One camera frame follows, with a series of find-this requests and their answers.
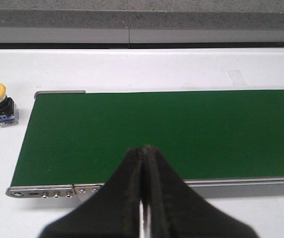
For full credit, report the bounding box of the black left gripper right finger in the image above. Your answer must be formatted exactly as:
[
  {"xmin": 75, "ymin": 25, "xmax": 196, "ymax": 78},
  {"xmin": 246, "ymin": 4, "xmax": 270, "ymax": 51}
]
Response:
[{"xmin": 142, "ymin": 146, "xmax": 257, "ymax": 238}]

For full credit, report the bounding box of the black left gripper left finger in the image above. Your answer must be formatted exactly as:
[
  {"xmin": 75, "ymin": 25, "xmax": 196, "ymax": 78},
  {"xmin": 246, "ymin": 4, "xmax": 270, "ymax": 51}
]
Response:
[{"xmin": 40, "ymin": 148, "xmax": 142, "ymax": 238}]

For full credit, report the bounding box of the grey stone countertop left slab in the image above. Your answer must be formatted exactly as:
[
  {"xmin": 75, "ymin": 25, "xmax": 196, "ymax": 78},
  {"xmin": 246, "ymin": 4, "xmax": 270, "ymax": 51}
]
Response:
[{"xmin": 0, "ymin": 0, "xmax": 284, "ymax": 30}]

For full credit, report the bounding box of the aluminium conveyor frame rail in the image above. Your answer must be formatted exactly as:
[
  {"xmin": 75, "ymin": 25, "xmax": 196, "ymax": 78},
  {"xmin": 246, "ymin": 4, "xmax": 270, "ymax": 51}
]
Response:
[{"xmin": 5, "ymin": 89, "xmax": 284, "ymax": 202}]

